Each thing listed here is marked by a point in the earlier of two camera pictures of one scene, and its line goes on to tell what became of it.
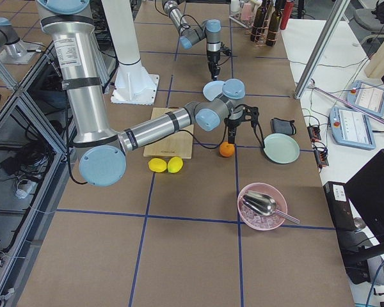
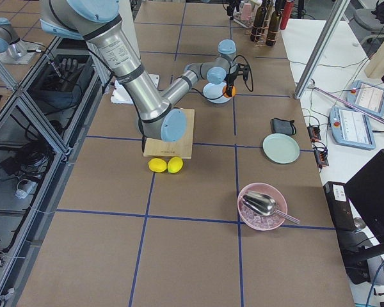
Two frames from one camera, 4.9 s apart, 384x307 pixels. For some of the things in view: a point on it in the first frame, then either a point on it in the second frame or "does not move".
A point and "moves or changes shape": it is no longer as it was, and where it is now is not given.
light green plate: (281, 148) does not move
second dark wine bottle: (275, 20) does not move
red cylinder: (287, 11) does not move
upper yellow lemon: (175, 164) does not move
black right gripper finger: (232, 132) → (229, 89)
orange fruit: (226, 149) moves or changes shape
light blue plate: (212, 89) does not move
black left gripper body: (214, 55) → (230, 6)
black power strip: (321, 156) does not move
